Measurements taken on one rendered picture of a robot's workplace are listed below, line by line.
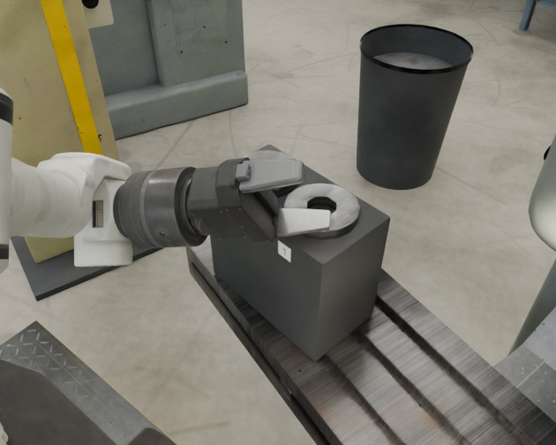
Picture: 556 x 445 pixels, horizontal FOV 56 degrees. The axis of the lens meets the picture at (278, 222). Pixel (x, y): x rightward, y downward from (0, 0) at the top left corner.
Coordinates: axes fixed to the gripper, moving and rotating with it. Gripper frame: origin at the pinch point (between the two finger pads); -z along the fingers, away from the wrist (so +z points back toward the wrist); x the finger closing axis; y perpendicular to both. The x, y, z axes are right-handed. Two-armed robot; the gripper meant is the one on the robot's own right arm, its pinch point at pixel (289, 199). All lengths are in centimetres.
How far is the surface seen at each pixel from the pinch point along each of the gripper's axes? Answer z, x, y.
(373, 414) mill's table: -5.0, -23.8, -18.1
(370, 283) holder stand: -4.8, -20.2, -2.3
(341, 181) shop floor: 38, -172, 101
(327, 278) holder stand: -2.0, -9.5, -5.3
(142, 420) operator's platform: 55, -66, -19
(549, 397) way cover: -26.6, -38.0, -13.0
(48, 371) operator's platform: 82, -62, -10
